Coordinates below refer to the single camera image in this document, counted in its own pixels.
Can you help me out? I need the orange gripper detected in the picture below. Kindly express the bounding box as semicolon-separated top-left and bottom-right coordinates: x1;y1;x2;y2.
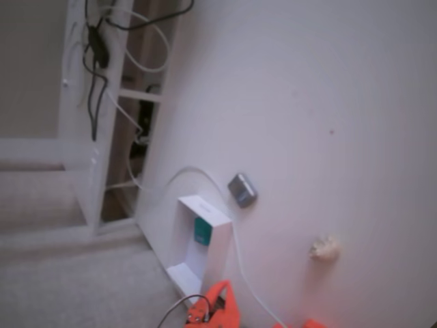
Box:
203;279;242;328

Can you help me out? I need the small green cube box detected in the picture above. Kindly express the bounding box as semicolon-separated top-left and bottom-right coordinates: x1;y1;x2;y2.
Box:
193;217;212;246

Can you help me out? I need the white cardboard bin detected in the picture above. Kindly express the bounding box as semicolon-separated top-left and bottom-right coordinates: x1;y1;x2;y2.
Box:
166;194;233;298

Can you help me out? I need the beige bear figurine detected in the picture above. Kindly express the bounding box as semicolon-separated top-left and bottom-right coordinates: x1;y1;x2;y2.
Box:
309;234;341;261

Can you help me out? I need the small gray box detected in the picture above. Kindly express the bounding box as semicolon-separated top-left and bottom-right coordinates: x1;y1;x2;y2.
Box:
227;173;259;208

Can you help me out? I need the long white cable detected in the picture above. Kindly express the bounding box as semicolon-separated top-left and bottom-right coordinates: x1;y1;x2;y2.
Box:
126;150;291;328

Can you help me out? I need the gray gripper servo wire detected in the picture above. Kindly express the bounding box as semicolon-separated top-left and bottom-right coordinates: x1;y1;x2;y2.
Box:
156;294;211;328

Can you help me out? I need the thin white diagonal cable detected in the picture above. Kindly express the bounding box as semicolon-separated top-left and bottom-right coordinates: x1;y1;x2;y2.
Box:
102;87;144;144

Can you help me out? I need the thin black hanging cable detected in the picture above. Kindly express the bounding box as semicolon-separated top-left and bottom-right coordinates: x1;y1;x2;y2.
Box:
81;0;195;141

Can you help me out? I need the white shelf frame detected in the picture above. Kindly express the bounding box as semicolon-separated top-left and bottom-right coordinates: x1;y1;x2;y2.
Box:
57;0;182;236

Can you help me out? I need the looped white cable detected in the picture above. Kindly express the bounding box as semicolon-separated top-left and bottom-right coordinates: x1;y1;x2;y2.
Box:
102;6;171;74

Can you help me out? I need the black inline cable adapter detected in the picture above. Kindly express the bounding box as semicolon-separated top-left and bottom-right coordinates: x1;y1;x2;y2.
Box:
87;25;111;68

